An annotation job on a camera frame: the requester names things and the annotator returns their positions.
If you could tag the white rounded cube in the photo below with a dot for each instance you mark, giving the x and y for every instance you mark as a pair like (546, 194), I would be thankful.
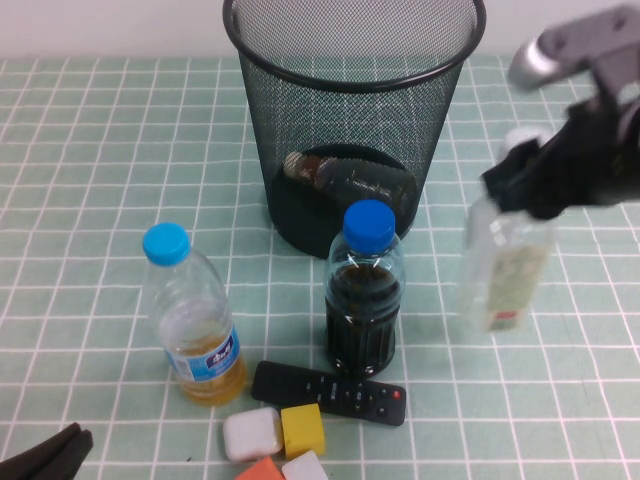
(250, 434)

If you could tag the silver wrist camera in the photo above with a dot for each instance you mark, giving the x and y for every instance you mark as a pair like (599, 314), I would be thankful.
(532, 65)

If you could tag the yellow cube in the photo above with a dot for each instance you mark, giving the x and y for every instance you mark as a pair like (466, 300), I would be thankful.
(302, 430)

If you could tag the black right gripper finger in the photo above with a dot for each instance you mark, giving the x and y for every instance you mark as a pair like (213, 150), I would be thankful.
(535, 202)
(515, 170)

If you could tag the brown bottle with white cap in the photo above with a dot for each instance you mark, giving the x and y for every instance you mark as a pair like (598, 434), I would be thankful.
(360, 182)

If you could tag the clear bottle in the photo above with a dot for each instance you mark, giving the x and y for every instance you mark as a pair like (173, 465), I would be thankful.
(505, 280)

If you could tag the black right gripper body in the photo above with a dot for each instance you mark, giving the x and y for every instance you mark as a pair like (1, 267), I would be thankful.
(595, 160)

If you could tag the black remote control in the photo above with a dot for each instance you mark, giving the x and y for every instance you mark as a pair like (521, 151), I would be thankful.
(300, 387)

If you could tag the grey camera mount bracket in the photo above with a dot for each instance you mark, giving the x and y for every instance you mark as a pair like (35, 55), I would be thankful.
(600, 37)

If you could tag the light-blue-capped bottle with yellow liquid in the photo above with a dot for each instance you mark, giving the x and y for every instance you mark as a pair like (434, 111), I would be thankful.
(200, 360)

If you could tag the white block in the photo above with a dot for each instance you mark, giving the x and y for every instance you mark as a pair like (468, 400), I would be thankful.
(305, 467)

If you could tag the blue-capped bottle with dark liquid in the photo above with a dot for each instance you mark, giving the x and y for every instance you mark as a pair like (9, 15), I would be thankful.
(362, 320)

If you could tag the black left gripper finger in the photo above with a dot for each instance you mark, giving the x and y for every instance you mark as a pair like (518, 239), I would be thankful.
(40, 457)
(65, 460)

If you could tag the green white-checked tablecloth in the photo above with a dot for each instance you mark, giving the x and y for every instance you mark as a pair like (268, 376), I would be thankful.
(100, 150)

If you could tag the orange block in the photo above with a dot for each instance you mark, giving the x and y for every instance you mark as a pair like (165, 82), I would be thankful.
(262, 471)

